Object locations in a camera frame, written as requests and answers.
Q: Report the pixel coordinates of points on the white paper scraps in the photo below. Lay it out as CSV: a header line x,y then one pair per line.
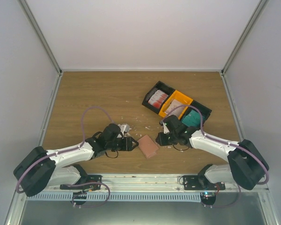
x,y
142,122

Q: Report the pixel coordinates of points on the orange bin middle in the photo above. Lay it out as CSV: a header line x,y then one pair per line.
x,y
176,99

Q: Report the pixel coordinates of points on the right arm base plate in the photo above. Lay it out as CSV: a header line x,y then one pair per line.
x,y
194,182

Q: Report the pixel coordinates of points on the aluminium mounting rail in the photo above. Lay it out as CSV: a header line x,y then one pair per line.
x,y
113,182

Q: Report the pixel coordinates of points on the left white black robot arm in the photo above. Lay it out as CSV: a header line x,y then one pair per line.
x,y
42,168

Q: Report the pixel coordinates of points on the white red cards far bin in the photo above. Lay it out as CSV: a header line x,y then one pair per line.
x,y
157,99

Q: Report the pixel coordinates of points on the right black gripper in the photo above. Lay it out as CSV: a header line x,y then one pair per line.
x,y
161,141

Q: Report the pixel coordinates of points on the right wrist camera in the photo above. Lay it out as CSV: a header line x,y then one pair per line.
x,y
165,128

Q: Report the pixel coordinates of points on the teal card stack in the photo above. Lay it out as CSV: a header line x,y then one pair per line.
x,y
192,119

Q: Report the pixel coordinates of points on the white red card orange bin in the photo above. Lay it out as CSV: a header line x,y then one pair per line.
x,y
174,108

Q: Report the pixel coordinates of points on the black bin far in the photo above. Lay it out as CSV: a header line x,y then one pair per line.
x,y
158,86

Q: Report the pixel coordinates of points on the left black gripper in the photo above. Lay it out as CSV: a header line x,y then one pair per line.
x,y
127,146

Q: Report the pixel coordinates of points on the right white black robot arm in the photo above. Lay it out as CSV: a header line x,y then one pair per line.
x,y
245,165

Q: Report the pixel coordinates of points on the grey slotted cable duct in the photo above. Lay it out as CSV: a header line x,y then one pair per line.
x,y
118,196

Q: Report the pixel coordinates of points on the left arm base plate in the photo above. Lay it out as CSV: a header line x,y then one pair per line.
x,y
81,184

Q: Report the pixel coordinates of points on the pink clear card holder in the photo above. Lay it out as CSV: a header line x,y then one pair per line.
x,y
147,146

